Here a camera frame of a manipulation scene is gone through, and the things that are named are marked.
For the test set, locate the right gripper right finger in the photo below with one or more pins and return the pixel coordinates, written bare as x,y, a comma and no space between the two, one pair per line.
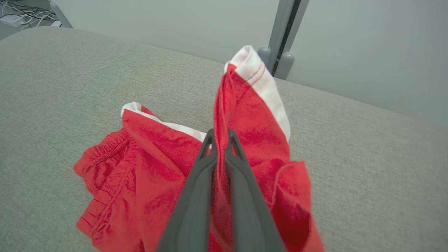
250,210

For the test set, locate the white power strip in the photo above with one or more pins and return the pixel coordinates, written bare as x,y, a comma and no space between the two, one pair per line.
10,20

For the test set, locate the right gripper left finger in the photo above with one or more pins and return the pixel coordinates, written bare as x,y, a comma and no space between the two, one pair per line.
190,210

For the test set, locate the grey fabric table cover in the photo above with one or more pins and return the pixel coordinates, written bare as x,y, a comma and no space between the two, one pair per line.
70,87

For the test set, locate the grey frame leg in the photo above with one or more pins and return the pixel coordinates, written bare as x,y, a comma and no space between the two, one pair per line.
62,15

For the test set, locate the grey partition post round feet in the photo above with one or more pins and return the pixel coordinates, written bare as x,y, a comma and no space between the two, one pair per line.
280,28

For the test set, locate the red shorts white trim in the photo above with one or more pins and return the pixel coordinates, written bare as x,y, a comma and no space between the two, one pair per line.
252,115

